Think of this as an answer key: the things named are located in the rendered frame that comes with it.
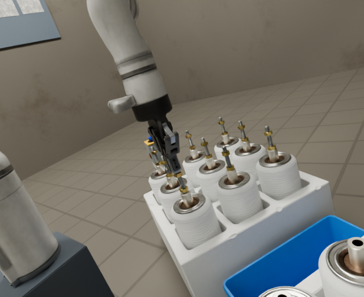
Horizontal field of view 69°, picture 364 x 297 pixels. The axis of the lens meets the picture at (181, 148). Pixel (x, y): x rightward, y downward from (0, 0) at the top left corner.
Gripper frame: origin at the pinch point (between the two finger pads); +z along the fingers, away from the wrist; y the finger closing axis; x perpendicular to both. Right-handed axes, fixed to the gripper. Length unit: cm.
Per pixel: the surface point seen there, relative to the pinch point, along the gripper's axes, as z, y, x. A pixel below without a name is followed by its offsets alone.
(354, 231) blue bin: 24.6, -17.7, -26.6
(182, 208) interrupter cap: 10.1, -0.9, 1.9
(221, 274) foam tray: 24.7, -7.6, 0.6
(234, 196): 11.6, -4.3, -9.2
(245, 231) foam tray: 17.9, -8.1, -7.4
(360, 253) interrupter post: 7.8, -32.8, -8.7
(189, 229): 13.6, -3.8, 2.7
